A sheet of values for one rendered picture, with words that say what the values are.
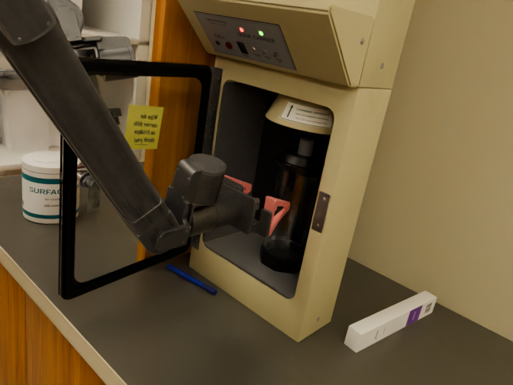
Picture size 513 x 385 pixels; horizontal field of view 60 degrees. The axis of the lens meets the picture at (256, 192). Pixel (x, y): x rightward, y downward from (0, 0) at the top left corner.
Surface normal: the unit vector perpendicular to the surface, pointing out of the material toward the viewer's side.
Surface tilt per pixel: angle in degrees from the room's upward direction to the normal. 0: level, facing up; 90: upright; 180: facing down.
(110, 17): 90
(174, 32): 90
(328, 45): 135
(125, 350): 0
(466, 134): 90
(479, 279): 90
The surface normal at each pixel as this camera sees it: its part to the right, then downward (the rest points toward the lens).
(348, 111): -0.67, 0.15
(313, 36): -0.59, 0.76
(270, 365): 0.16, -0.93
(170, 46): 0.72, 0.35
